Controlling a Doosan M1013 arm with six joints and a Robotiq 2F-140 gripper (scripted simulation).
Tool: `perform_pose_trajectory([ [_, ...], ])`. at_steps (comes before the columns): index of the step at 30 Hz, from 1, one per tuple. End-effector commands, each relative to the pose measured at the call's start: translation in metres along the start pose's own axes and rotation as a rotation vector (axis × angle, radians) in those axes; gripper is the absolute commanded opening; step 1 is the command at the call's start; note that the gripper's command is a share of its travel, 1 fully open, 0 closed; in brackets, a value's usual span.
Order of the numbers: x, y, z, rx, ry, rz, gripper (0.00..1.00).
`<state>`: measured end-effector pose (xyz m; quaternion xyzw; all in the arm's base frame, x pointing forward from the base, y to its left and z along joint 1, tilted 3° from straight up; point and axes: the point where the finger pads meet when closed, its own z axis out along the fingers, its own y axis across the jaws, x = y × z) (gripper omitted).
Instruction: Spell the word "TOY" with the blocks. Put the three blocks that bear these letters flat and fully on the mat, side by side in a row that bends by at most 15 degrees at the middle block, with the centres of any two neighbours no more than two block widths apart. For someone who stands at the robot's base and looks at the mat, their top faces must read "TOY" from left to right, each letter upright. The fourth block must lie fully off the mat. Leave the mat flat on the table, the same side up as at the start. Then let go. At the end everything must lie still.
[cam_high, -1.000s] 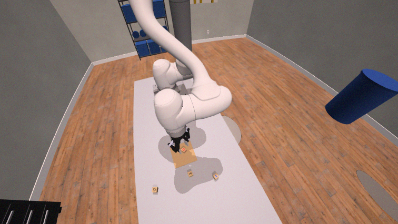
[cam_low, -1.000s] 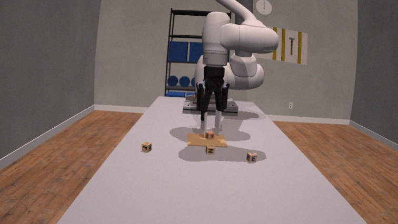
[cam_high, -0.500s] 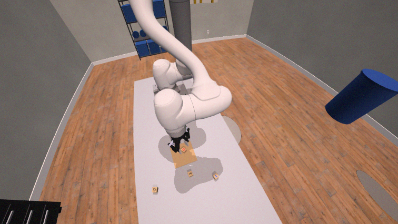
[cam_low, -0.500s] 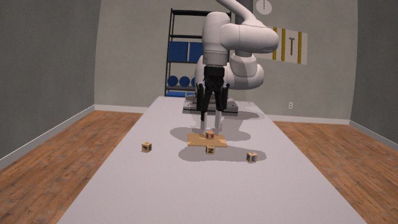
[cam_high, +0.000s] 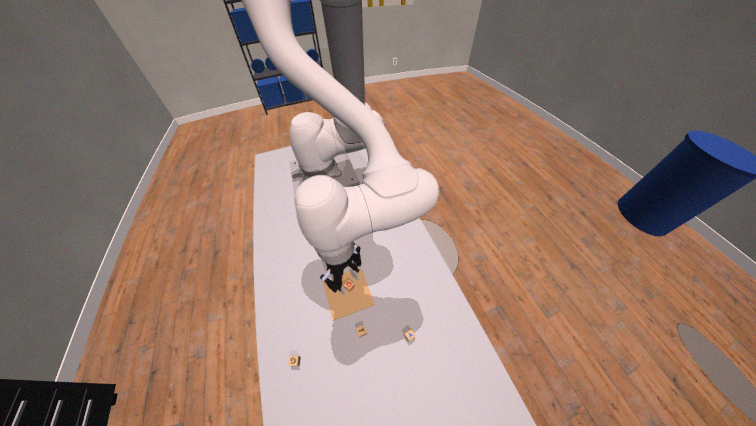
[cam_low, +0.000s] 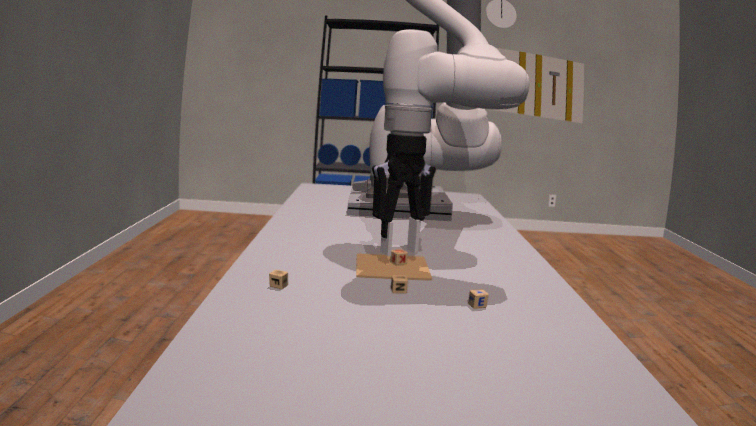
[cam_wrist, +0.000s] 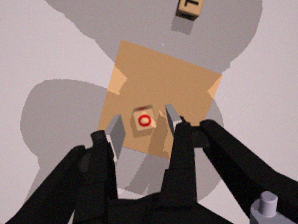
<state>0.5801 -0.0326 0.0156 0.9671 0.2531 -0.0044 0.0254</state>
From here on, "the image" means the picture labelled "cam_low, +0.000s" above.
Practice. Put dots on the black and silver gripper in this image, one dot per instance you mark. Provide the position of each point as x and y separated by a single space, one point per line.
384 204

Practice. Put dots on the tan flat mat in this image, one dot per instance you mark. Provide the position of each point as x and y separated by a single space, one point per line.
379 266

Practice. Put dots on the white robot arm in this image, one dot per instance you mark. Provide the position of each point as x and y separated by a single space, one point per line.
478 77

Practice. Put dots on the tan letter block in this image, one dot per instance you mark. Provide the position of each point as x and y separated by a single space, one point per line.
399 284
278 279
478 298
398 257

